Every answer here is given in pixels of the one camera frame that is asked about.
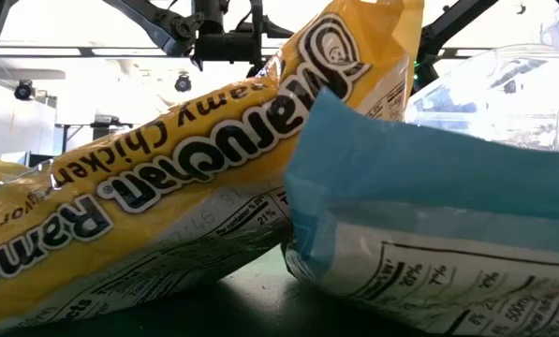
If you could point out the clear plastic bin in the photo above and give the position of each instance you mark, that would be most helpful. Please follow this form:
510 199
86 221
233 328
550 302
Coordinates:
518 107

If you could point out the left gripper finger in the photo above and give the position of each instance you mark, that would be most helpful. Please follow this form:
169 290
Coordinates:
276 28

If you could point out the yellow creamy chicken ramen pack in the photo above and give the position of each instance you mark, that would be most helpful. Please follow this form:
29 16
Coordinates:
166 154
0 169

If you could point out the blue ramen noodle pack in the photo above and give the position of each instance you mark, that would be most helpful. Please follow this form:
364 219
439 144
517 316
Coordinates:
424 187

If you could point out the black round camera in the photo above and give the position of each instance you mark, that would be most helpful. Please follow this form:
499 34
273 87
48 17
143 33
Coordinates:
183 83
24 90

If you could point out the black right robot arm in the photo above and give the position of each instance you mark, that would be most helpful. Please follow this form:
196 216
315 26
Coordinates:
447 28

